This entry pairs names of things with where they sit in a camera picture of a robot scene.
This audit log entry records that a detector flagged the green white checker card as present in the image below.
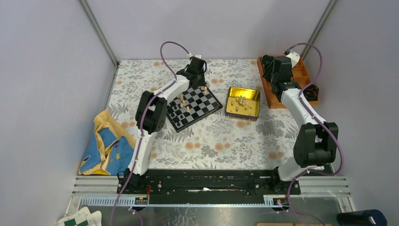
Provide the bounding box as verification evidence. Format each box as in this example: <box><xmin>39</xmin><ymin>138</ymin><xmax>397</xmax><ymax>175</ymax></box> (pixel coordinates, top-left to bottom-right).
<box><xmin>56</xmin><ymin>207</ymin><xmax>102</xmax><ymax>226</ymax></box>

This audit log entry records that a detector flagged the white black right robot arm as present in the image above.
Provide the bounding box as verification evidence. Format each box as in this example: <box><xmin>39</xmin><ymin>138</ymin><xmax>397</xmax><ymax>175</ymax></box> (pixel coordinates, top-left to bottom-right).
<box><xmin>260</xmin><ymin>52</ymin><xmax>338</xmax><ymax>194</ymax></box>

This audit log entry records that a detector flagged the orange wooden divider tray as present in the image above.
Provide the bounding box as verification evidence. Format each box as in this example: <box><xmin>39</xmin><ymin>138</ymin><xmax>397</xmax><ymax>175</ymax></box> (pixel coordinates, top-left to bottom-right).
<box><xmin>257</xmin><ymin>56</ymin><xmax>320</xmax><ymax>109</ymax></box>

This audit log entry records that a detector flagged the floral table mat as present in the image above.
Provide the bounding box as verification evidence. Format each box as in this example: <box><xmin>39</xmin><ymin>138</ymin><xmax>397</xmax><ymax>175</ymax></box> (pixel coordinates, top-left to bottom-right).
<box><xmin>108</xmin><ymin>59</ymin><xmax>299</xmax><ymax>170</ymax></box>

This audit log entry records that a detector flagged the blue yellow cloth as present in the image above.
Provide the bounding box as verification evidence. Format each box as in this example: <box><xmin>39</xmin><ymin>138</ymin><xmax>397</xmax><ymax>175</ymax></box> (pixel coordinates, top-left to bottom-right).
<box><xmin>79</xmin><ymin>109</ymin><xmax>136</xmax><ymax>176</ymax></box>

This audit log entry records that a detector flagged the rolled black orange tie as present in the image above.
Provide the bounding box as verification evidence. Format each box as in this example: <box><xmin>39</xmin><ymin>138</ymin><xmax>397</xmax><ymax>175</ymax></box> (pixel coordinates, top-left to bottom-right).
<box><xmin>303</xmin><ymin>84</ymin><xmax>319</xmax><ymax>102</ymax></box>

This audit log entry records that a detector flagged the gold tin box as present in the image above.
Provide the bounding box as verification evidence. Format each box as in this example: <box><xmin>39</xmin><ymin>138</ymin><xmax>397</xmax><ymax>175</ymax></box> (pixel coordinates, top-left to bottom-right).
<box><xmin>225</xmin><ymin>87</ymin><xmax>260</xmax><ymax>121</ymax></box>

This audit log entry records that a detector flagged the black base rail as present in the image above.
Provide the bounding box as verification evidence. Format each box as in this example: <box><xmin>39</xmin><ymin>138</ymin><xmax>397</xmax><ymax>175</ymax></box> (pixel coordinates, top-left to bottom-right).
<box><xmin>117</xmin><ymin>169</ymin><xmax>301</xmax><ymax>205</ymax></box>

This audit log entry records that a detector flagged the dark blue cylinder bottle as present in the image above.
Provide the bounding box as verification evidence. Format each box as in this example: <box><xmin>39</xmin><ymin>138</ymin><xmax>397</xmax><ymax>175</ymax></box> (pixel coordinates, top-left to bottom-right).
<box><xmin>336</xmin><ymin>209</ymin><xmax>388</xmax><ymax>226</ymax></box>

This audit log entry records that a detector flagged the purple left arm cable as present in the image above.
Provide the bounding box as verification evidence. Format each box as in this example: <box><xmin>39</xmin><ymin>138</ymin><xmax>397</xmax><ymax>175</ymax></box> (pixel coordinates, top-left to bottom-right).
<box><xmin>110</xmin><ymin>41</ymin><xmax>192</xmax><ymax>226</ymax></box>

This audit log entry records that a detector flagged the black grey chess board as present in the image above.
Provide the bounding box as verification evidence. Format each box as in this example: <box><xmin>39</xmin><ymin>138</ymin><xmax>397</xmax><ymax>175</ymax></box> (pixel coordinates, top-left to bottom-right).
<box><xmin>167</xmin><ymin>86</ymin><xmax>223</xmax><ymax>132</ymax></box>

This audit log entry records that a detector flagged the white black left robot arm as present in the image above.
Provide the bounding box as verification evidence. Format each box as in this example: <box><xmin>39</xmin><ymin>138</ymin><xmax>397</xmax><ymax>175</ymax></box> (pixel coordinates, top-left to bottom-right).
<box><xmin>128</xmin><ymin>54</ymin><xmax>207</xmax><ymax>176</ymax></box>

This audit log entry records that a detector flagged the rolled blue floral tie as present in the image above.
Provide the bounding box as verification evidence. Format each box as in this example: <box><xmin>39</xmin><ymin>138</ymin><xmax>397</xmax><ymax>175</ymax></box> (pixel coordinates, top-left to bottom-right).
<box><xmin>261</xmin><ymin>55</ymin><xmax>274</xmax><ymax>68</ymax></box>

